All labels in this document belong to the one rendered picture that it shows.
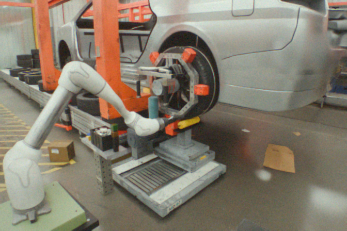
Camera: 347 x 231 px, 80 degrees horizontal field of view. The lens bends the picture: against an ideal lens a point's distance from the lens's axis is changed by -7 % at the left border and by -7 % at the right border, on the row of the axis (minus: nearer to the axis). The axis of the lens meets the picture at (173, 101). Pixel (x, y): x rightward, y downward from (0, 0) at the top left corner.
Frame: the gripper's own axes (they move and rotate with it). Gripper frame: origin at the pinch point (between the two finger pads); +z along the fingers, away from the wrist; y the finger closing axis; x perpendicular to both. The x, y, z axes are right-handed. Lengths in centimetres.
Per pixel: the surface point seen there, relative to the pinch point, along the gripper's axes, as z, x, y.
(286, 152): 129, -77, -10
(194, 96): 10.7, 7.4, 15.2
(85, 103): -6, 104, -130
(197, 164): 20, -37, -32
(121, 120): -1, 44, -77
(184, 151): 18.5, -20.8, -36.6
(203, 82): 17.5, 13.4, 24.8
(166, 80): -13.0, 22.9, 20.0
